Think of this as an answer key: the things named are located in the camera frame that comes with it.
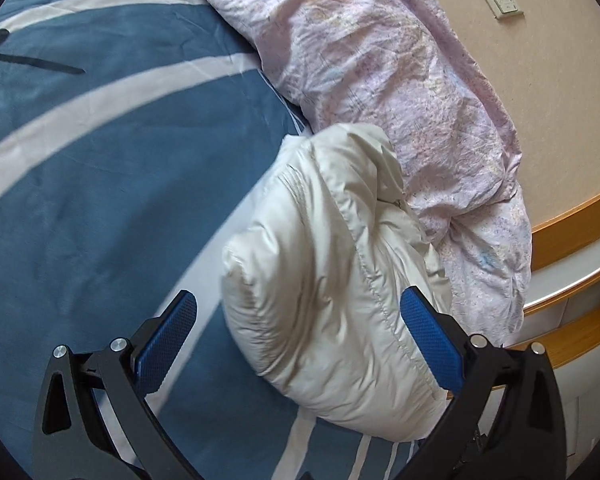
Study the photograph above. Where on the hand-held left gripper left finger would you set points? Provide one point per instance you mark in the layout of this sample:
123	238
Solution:
167	332

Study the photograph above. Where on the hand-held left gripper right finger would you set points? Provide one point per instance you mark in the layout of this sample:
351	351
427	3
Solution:
430	332

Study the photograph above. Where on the cream puffer jacket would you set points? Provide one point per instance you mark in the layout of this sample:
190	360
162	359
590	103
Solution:
330	285

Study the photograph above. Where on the wooden bedside cabinet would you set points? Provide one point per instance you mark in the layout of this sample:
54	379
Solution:
572	220

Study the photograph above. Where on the bed with blue striped sheet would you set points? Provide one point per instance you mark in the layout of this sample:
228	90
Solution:
105	160

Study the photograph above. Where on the pink floral quilt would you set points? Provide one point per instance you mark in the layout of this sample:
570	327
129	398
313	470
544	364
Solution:
380	85

